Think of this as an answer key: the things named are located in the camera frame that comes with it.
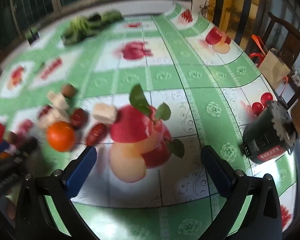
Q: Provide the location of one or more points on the green printed tablecloth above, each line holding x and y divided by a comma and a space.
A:
190, 80

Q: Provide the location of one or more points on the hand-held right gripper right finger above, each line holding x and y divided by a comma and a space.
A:
216, 172

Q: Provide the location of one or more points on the dark wooden chair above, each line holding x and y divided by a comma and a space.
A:
290, 42

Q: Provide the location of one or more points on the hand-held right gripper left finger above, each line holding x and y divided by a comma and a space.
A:
82, 169

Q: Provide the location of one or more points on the green leafy vegetable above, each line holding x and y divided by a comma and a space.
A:
89, 26

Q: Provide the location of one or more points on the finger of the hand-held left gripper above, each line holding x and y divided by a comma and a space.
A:
0, 147

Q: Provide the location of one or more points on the brown paper bag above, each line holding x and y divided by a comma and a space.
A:
274, 66

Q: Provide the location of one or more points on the brown longan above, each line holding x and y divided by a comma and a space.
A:
68, 90
11, 137

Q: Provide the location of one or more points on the small dark object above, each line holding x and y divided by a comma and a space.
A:
32, 35

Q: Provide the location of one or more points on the red jujube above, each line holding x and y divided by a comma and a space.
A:
78, 118
96, 135
44, 111

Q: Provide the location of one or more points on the black electric motor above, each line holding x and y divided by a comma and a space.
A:
267, 132

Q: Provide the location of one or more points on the orange tangerine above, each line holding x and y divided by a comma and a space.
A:
3, 155
61, 136

